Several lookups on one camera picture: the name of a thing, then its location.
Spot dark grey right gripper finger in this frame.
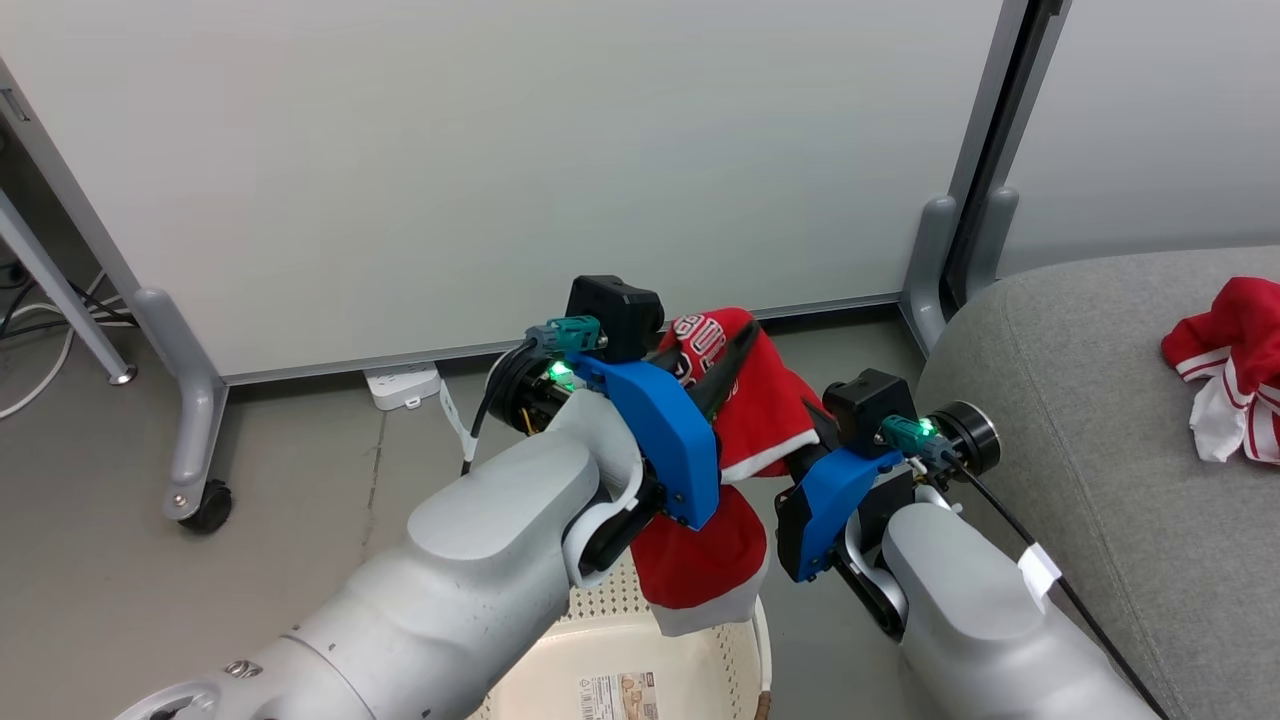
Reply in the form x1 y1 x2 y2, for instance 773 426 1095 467
787 404 837 482

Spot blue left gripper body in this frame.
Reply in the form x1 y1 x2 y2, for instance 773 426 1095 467
574 355 722 532

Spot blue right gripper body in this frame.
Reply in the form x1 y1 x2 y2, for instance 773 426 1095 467
774 446 907 585

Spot red basketball jersey with print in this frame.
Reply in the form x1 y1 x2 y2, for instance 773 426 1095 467
630 307 827 638

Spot red and white striped shorts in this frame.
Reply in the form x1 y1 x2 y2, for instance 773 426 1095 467
1160 277 1280 467

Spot grey fabric sofa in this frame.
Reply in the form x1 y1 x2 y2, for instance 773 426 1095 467
915 245 1280 720

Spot grey curved partition foot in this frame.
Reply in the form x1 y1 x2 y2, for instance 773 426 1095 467
900 194 963 357
964 186 1022 303

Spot white partition panel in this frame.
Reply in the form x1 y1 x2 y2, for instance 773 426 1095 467
0 0 1006 386
1000 0 1280 279

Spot beige perforated laundry basket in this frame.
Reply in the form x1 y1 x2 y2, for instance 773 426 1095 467
468 555 777 720

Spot white power strip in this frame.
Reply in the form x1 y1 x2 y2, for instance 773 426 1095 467
363 363 443 412

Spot printed paper label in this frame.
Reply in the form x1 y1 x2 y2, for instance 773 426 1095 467
577 671 662 720

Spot grey table leg with caster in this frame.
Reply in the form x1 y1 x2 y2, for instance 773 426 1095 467
133 287 234 534

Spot grey metal table leg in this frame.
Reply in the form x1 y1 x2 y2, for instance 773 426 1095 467
0 188 139 386

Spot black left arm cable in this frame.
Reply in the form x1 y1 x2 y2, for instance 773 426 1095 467
460 338 543 478

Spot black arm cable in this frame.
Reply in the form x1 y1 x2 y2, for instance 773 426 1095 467
935 455 1173 720
460 338 543 478

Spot white power strip cable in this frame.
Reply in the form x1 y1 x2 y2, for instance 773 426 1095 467
438 380 477 461

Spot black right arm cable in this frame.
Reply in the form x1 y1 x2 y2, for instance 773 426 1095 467
935 455 1173 720

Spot black floor cables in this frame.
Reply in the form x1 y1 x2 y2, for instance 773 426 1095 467
0 262 138 339

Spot white floor cable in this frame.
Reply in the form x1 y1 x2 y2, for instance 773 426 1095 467
0 298 83 421

